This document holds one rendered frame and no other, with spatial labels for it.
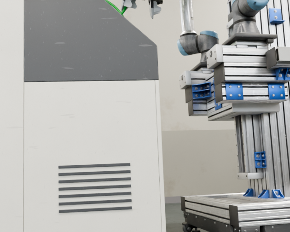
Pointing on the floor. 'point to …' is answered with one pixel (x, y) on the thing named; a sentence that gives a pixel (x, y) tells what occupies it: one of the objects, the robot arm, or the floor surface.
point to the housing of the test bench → (7, 115)
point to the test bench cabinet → (93, 157)
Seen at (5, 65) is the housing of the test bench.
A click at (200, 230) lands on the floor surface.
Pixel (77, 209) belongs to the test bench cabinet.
